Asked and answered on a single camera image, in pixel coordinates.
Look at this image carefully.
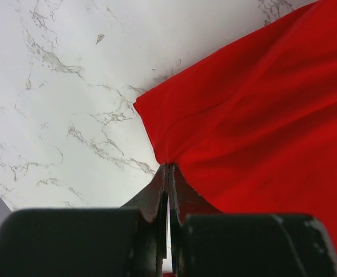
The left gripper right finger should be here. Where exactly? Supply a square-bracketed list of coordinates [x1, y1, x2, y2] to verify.
[168, 164, 337, 276]

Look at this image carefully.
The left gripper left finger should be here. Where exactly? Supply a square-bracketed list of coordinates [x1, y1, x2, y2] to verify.
[0, 164, 169, 276]

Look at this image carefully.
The red t shirt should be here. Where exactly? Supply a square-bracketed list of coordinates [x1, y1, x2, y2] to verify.
[133, 0, 337, 216]

